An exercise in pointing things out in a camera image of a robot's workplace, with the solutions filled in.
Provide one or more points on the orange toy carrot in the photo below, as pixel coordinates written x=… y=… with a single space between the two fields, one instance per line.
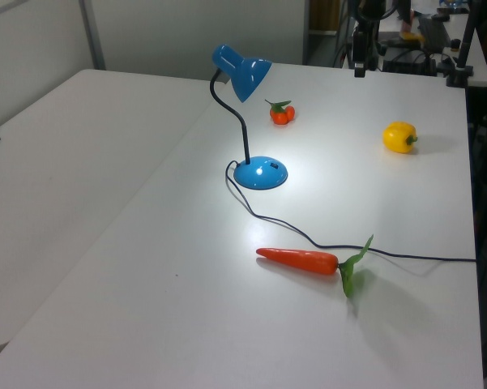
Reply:
x=300 y=259

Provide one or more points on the red toy tomato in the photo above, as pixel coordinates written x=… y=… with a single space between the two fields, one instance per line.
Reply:
x=279 y=116

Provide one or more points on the yellow background object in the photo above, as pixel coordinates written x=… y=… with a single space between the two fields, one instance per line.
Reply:
x=411 y=36

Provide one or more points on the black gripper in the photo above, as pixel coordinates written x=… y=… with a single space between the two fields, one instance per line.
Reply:
x=360 y=46

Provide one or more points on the black equipment box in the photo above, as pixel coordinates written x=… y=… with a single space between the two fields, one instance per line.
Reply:
x=409 y=62

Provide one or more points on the blue desk lamp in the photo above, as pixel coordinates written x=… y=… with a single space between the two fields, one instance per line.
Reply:
x=259 y=175

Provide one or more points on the black camera stand with clamp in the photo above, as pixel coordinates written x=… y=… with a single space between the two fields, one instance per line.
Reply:
x=466 y=44

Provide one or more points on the yellow toy bell pepper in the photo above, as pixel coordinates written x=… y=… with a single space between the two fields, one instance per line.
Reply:
x=397 y=138

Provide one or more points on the brown wooden panel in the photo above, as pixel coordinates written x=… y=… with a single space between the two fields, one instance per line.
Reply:
x=324 y=14

